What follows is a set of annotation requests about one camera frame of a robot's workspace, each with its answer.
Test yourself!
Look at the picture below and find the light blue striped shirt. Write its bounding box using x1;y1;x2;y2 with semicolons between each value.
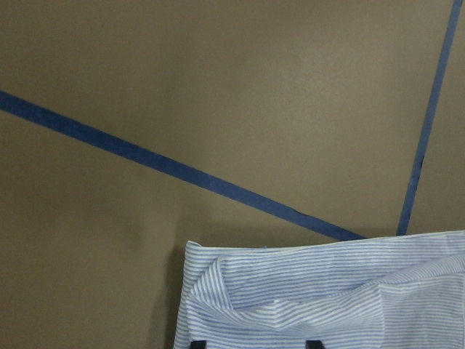
174;231;464;348

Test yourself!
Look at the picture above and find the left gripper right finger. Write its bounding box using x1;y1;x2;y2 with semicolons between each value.
305;340;322;349

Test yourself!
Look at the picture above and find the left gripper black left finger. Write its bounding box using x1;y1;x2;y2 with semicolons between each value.
190;341;207;349

